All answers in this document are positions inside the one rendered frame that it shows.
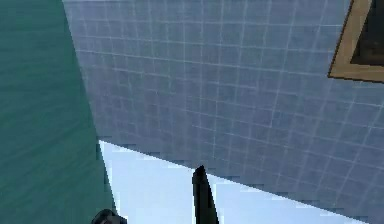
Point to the dark grey round object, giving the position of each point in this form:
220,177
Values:
107,217

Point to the wooden framed dark picture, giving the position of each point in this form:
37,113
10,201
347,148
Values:
346,56

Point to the black pointed upright bar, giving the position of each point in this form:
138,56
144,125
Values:
202,200

